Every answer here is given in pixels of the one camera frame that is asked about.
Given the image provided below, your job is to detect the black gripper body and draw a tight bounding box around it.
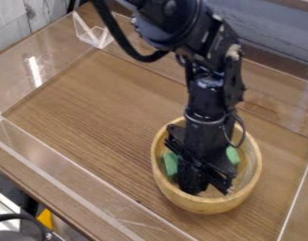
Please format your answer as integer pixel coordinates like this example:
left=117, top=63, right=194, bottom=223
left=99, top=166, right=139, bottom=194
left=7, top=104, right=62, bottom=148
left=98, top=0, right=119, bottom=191
left=166, top=111, right=246, bottom=176

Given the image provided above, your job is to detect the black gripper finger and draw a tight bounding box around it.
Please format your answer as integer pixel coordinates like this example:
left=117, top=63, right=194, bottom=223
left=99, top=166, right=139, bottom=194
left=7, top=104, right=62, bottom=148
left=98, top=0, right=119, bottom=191
left=207, top=168, right=237, bottom=195
left=178, top=160, right=210, bottom=196

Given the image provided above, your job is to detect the green rectangular block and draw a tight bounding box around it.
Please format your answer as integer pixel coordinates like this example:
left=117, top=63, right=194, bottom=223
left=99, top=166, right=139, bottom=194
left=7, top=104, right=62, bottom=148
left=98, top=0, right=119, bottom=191
left=163, top=147, right=241, bottom=178

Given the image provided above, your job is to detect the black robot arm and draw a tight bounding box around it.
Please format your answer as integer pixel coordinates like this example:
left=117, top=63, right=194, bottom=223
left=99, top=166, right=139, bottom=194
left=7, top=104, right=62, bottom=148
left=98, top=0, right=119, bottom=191
left=91, top=0, right=246, bottom=195

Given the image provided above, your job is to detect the brown wooden bowl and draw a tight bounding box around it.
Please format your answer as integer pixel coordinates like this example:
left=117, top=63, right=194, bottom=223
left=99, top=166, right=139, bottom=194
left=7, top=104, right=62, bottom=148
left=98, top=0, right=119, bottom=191
left=151, top=117, right=263, bottom=215

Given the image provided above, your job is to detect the yellow label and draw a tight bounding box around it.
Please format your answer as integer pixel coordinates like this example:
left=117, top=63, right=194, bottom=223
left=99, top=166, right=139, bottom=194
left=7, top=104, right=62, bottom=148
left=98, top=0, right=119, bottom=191
left=37, top=209, right=55, bottom=230

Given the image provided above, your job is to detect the clear acrylic tray wall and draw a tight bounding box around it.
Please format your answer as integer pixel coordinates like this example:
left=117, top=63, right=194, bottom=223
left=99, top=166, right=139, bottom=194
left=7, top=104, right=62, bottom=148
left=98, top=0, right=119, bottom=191
left=0, top=17, right=308, bottom=241

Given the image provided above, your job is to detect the clear acrylic corner bracket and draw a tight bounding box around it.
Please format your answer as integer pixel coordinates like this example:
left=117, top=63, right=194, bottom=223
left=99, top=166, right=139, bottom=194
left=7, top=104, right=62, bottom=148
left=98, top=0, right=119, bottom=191
left=73, top=12, right=115, bottom=49

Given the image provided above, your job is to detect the black cable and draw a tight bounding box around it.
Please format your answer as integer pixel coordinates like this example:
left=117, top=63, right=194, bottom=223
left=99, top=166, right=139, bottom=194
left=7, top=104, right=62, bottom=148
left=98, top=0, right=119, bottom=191
left=0, top=213, right=54, bottom=241

